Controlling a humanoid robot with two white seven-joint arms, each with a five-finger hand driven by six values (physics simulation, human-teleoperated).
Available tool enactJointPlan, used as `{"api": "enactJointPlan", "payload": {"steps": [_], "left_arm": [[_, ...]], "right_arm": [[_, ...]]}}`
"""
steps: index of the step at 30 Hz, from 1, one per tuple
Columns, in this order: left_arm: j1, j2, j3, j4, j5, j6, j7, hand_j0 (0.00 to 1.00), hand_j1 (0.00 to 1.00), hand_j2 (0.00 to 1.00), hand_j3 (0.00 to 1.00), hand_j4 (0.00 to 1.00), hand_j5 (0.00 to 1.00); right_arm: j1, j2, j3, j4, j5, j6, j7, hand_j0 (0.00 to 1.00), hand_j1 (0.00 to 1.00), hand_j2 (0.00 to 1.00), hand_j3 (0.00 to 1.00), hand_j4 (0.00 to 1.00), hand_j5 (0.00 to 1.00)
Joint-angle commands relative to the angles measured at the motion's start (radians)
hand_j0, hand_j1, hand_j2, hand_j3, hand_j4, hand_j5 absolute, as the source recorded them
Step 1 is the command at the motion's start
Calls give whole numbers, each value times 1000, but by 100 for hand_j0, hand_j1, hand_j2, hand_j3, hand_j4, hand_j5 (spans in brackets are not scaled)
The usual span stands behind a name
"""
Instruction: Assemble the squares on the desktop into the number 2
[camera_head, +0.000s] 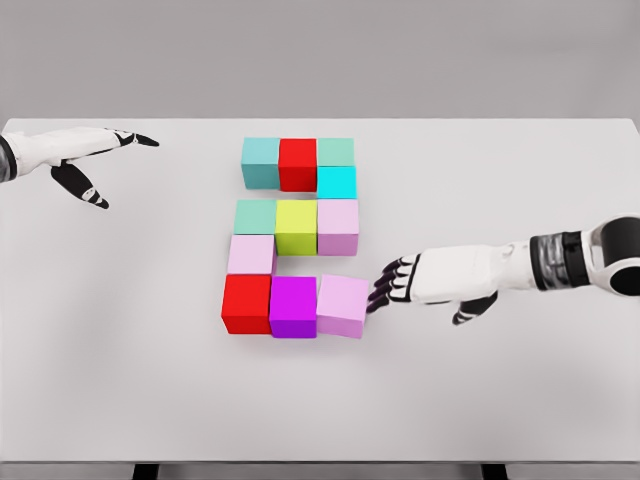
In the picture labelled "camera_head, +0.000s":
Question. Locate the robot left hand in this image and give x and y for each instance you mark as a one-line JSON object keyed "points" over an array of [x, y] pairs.
{"points": [[80, 145]]}

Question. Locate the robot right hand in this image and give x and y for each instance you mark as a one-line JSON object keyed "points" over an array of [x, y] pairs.
{"points": [[440, 277]]}

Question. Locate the light pink cube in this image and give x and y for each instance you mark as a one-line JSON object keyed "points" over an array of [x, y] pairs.
{"points": [[250, 254], [338, 225], [342, 305]]}

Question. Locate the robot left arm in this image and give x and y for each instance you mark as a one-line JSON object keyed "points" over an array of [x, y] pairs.
{"points": [[15, 152]]}

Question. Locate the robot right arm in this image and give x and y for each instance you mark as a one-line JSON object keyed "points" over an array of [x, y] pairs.
{"points": [[565, 257]]}

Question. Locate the cyan cube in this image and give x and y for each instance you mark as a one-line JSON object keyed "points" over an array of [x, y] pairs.
{"points": [[336, 182]]}

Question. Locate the magenta cube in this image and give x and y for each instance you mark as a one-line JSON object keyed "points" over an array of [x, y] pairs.
{"points": [[294, 306]]}

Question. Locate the yellow-green cube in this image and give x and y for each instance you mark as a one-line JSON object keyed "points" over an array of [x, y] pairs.
{"points": [[296, 225]]}

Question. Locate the pale green cube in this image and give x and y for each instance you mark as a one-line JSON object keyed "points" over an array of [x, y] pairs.
{"points": [[255, 216], [336, 151]]}

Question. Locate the teal cube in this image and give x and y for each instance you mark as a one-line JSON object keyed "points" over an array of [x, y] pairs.
{"points": [[260, 162]]}

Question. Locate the red cube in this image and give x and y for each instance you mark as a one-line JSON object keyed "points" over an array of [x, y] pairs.
{"points": [[246, 302], [297, 164]]}

